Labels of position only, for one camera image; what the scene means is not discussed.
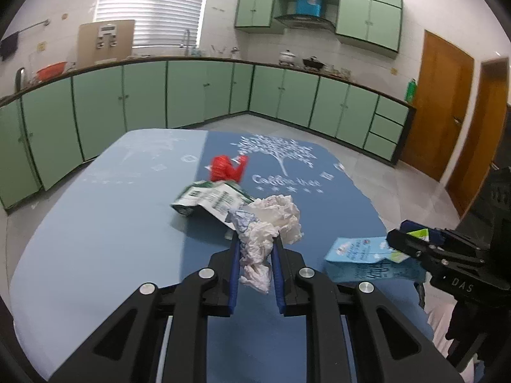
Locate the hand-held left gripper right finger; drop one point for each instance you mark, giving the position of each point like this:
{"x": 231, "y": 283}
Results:
{"x": 278, "y": 277}

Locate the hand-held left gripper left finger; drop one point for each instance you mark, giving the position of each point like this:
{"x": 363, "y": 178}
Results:
{"x": 234, "y": 275}

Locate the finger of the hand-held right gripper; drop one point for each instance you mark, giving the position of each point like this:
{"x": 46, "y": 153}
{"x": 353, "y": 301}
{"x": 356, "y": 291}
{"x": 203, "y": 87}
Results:
{"x": 423, "y": 249}
{"x": 437, "y": 235}

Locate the white tissue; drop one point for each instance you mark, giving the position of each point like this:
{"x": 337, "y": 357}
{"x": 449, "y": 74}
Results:
{"x": 275, "y": 215}

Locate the light blue milk carton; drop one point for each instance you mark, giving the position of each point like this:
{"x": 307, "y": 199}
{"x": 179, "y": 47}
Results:
{"x": 359, "y": 259}

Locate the person's right hand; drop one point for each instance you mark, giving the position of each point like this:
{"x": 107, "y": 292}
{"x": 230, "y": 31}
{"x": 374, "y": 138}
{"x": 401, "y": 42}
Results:
{"x": 463, "y": 327}

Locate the crumpled patterned wrapper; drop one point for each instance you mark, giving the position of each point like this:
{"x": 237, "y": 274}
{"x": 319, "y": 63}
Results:
{"x": 242, "y": 223}

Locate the green and white carton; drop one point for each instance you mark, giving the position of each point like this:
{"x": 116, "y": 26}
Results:
{"x": 207, "y": 199}

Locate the green drawer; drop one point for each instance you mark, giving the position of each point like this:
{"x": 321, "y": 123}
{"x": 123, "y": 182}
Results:
{"x": 381, "y": 147}
{"x": 386, "y": 128}
{"x": 392, "y": 109}

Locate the red plastic wrapper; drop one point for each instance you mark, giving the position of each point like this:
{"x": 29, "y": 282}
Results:
{"x": 227, "y": 167}

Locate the wooden door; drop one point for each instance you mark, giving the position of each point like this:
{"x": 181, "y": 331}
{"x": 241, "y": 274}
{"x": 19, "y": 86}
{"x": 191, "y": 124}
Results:
{"x": 483, "y": 135}
{"x": 439, "y": 107}

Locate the blue printed tablecloth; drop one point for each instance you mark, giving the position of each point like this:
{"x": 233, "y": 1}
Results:
{"x": 119, "y": 227}

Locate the green bottle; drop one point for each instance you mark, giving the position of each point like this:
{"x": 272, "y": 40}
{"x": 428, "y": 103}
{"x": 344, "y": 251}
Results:
{"x": 411, "y": 91}

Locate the green base cabinets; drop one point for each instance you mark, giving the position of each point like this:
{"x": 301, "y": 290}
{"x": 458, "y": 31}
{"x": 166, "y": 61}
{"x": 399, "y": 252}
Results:
{"x": 139, "y": 99}

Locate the black wok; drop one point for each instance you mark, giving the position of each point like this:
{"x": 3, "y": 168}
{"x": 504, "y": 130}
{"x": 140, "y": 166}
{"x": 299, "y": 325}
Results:
{"x": 312, "y": 63}

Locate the white pot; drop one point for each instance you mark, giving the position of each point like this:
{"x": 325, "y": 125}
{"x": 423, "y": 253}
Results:
{"x": 287, "y": 57}

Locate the metal faucet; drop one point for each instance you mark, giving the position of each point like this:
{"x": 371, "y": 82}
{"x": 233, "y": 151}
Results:
{"x": 186, "y": 44}

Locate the range hood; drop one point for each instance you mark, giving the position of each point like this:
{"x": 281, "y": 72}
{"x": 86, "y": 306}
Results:
{"x": 305, "y": 23}

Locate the blue box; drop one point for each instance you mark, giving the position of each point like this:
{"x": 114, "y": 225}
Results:
{"x": 309, "y": 6}

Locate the cardboard panel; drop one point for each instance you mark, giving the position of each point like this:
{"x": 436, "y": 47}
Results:
{"x": 88, "y": 48}

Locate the red basin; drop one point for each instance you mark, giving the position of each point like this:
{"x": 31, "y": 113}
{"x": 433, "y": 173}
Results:
{"x": 52, "y": 70}

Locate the white window blind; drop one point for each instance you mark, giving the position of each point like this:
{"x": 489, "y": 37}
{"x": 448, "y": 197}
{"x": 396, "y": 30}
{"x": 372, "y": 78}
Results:
{"x": 155, "y": 8}

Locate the green wall cabinets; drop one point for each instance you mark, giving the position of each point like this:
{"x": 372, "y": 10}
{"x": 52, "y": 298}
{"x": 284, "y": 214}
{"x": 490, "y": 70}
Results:
{"x": 359, "y": 16}

